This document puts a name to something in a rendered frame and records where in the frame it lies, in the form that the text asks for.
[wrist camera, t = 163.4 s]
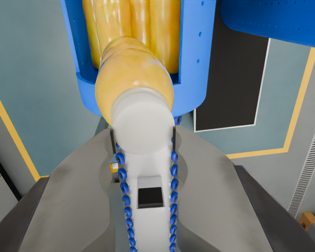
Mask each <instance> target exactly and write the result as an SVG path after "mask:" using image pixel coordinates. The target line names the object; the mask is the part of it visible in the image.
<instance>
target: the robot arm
mask: <svg viewBox="0 0 315 252"><path fill-rule="evenodd" d="M172 150H173V151H175V152H176V153H177V155H178V164H177V176H178V177H179V178H180V180H181V181H182V183H183V187H182V188H181V189H180V190H179V192H178V196H177V218H176V228H177V245H178V248H179V249H180V251H181V252H315V241H314V240H313V238H312V237H311V236H310V235H309V233H308V232H307V231H306V230H305V229H304V227H303V226H302V225H301V224H300V223H299V222H298V221H297V220H296V219H295V218H294V217H293V216H292V215H291V214H290V213H289V212H288V211H287V210H286V209H285V208H284V207H283V206H282V205H281V204H280V203H279V202H278V201H277V200H276V199H275V198H274V197H273V196H272V195H271V194H270V193H269V192H268V191H267V190H266V189H265V188H264V187H263V186H262V185H261V184H260V183H259V182H258V181H257V180H256V179H255V178H254V177H253V176H252V175H251V174H250V173H249V172H248V171H247V170H246V169H245V168H244V167H243V166H242V165H235V164H234V163H233V162H232V161H231V160H230V159H229V158H228V157H227V156H226V155H225V154H224V153H223V152H222V151H221V150H219V149H218V148H217V147H215V146H214V145H212V144H211V143H209V142H208V141H206V140H205V139H203V138H201V137H200V136H198V135H197V134H195V133H193V132H192V131H190V130H189V129H187V128H185V127H184V126H182V125H179V124H178V125H175V126H173V136H172ZM114 154H116V141H115V138H114V131H113V129H112V128H106V129H104V130H102V131H101V132H99V133H98V134H96V135H95V136H94V137H92V138H91V139H90V140H88V141H87V142H86V143H84V144H83V145H81V146H80V147H79V148H77V149H76V150H75V151H73V152H72V153H71V154H70V155H69V156H67V157H66V158H65V159H64V160H63V161H62V162H61V163H60V164H59V165H58V166H57V167H56V168H55V169H54V170H53V172H52V173H51V174H50V175H49V176H48V177H41V178H40V179H39V180H38V181H37V182H36V183H35V184H34V185H33V186H32V188H31V189H30V190H29V191H28V192H27V193H26V194H25V195H24V196H23V197H22V199H21V200H20V201H19V202H18V203H17V204H16V205H15V206H14V207H13V208H12V210H11V211H10V212H9V213H8V214H7V215H6V216H5V217H4V218H3V219H2V220H1V222H0V252H115V249H116V238H115V222H114V217H113V212H112V207H111V203H110V198H109V196H108V195H107V194H106V190H107V188H108V186H109V184H110V183H111V181H112V179H113V178H112V172H111V167H110V160H111V158H112V157H113V155H114Z"/></svg>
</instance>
